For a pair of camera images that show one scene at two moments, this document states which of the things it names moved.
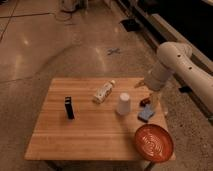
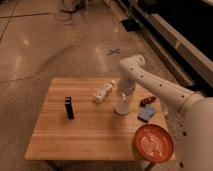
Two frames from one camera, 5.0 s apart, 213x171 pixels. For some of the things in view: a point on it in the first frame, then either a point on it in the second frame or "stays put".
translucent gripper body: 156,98 -> 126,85
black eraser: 68,107 stays put
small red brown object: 144,102 stays put
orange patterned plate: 154,143 stays put
